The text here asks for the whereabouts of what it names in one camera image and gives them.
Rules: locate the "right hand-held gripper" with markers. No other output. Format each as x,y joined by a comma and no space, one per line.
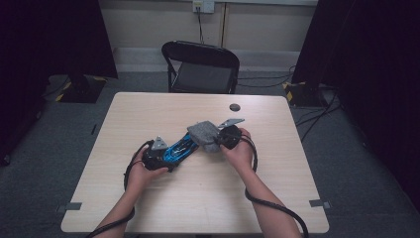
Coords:
229,137

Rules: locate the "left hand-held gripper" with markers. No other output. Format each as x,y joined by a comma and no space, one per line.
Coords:
155,155

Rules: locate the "grey terry cloth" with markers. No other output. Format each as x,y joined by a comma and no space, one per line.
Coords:
204,135

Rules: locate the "blue toy car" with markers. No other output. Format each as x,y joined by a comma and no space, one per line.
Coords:
180,150

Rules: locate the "person's right hand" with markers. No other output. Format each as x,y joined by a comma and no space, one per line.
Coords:
242,155

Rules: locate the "person's left hand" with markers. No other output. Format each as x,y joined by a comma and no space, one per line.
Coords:
138,178

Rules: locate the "dark round table grommet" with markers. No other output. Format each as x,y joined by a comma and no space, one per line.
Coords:
234,107

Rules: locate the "black folding chair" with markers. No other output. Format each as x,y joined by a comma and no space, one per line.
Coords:
203,77

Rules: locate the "black stand base yellow tape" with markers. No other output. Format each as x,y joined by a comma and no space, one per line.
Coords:
302,94
82,91

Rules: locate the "grey tape strip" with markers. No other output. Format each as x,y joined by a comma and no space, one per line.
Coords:
318,203
71,206

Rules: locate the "white wall socket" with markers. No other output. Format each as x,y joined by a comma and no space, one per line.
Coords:
204,6

